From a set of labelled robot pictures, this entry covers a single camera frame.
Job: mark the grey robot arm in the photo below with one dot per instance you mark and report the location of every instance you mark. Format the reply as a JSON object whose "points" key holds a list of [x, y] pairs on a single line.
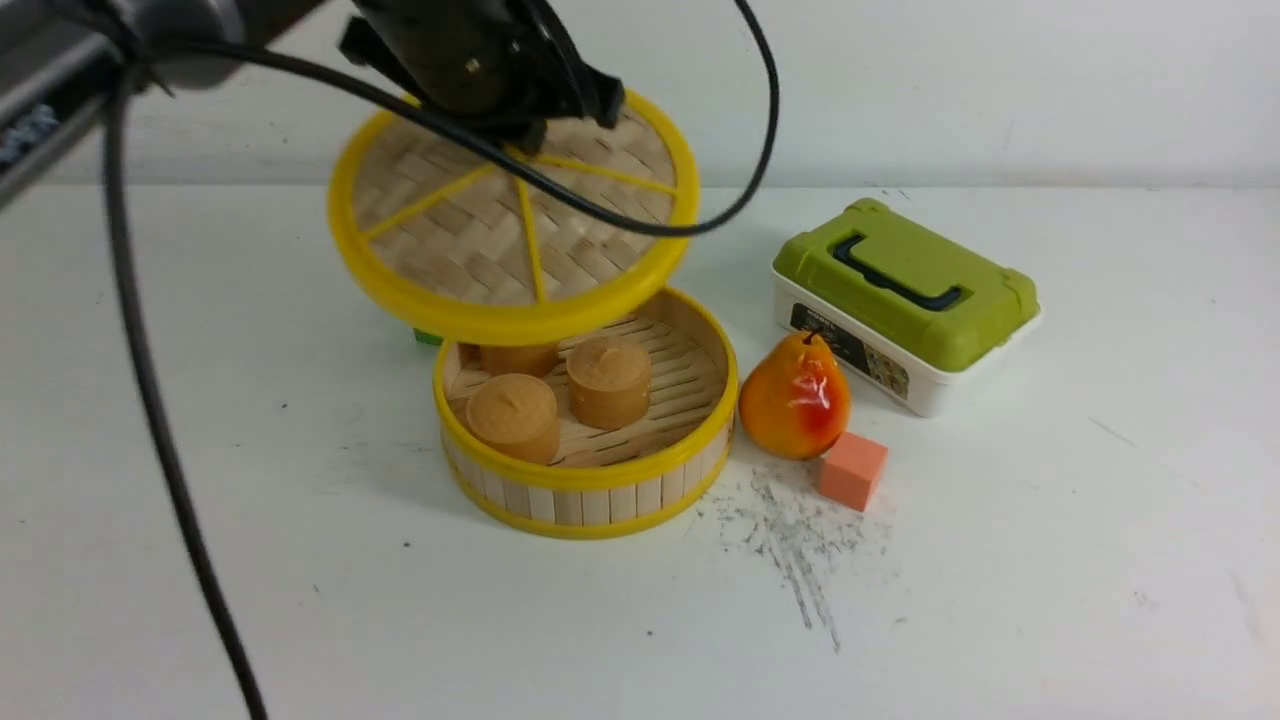
{"points": [[62, 61]]}

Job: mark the green foam cube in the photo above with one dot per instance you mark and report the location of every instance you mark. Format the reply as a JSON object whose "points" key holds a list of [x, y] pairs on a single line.
{"points": [[425, 338]]}

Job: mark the yellow woven steamer lid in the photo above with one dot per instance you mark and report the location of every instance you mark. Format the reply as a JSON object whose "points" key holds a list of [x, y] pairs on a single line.
{"points": [[458, 248]]}

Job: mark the salmon orange foam cube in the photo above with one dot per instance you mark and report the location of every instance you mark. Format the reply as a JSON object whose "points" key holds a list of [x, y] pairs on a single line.
{"points": [[852, 470]]}

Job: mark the bamboo steamer basket yellow rim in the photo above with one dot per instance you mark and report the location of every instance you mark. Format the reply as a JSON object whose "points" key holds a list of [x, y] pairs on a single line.
{"points": [[607, 483]]}

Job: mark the brown toy bun back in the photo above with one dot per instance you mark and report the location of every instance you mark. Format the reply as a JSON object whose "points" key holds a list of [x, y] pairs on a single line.
{"points": [[536, 360]]}

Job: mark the brown toy bun front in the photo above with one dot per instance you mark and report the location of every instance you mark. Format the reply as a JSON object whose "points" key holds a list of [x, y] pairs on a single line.
{"points": [[518, 416]]}

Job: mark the orange red toy pear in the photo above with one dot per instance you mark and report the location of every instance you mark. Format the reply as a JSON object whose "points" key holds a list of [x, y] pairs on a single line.
{"points": [[796, 402]]}

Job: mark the brown toy bun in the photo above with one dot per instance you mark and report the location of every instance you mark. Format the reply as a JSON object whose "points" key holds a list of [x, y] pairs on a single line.
{"points": [[518, 416], [609, 379], [536, 360]]}

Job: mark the green lid white storage box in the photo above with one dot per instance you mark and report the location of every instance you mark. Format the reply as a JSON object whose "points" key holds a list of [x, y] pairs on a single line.
{"points": [[921, 317]]}

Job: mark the brown toy bun right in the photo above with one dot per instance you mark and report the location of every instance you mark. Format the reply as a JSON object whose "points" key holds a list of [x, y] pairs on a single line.
{"points": [[609, 379]]}

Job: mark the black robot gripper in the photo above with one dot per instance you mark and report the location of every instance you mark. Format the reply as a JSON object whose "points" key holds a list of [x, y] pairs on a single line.
{"points": [[503, 69]]}

